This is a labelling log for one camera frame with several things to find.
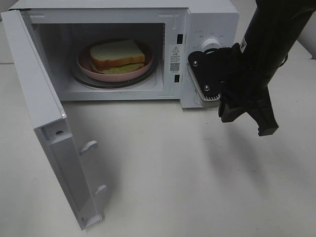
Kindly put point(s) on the white microwave door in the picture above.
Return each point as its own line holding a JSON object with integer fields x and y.
{"x": 49, "y": 118}

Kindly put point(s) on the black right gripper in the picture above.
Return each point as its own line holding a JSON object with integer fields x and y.
{"x": 236, "y": 83}

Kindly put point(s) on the white bread sandwich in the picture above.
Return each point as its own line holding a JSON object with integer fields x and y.
{"x": 118, "y": 57}

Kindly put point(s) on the white microwave oven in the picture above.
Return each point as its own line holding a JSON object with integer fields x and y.
{"x": 79, "y": 50}

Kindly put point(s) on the white upper power knob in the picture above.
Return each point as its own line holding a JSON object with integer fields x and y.
{"x": 209, "y": 43}

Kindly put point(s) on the pink round plate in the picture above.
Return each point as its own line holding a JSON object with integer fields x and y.
{"x": 83, "y": 58}

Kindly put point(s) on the glass microwave turntable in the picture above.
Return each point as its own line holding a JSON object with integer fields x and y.
{"x": 103, "y": 81}

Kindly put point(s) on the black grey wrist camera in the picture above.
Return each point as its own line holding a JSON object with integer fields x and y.
{"x": 202, "y": 76}

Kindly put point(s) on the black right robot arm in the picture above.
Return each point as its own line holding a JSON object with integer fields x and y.
{"x": 273, "y": 30}

